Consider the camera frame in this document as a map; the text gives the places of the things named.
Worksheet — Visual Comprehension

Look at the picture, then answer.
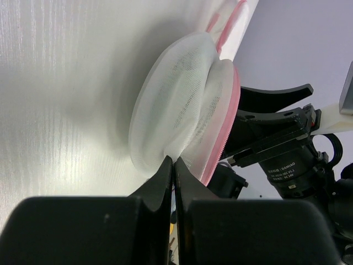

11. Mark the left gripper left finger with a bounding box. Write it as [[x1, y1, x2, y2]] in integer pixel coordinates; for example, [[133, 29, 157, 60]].
[[1, 157, 173, 264]]

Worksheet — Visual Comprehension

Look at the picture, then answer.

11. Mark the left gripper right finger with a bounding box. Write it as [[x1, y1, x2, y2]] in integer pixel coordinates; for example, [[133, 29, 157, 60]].
[[174, 159, 341, 264]]

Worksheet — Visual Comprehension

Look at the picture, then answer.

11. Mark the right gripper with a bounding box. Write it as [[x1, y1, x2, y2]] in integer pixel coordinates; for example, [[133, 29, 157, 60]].
[[223, 84, 322, 199]]

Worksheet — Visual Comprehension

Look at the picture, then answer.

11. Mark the pink-trimmed mesh laundry bag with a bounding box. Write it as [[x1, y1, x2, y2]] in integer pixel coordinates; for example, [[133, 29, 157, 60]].
[[128, 1, 251, 184]]

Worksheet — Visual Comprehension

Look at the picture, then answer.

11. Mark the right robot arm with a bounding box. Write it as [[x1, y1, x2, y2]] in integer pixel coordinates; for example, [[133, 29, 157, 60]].
[[208, 84, 352, 264]]

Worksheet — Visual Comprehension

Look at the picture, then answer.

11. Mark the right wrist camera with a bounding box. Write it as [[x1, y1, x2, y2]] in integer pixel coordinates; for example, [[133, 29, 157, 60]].
[[318, 60, 353, 136]]

